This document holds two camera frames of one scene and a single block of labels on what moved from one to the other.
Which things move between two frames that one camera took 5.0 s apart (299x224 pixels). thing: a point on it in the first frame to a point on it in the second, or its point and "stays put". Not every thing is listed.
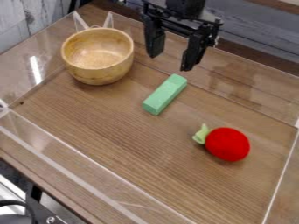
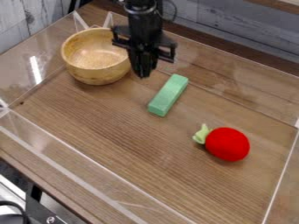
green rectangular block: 164,94 stays put
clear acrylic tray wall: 164,124 stays put
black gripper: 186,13 to 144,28
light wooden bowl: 98,55 stays put
